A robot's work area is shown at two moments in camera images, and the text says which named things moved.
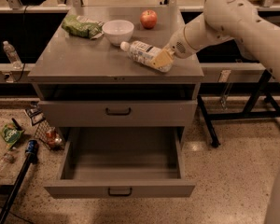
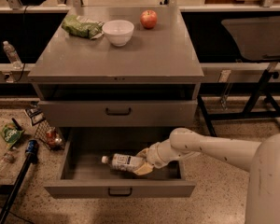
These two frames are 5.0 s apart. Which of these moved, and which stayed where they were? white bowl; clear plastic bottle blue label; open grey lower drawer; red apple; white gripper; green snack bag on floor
Moved: white gripper; clear plastic bottle blue label
Stayed: open grey lower drawer; white bowl; green snack bag on floor; red apple
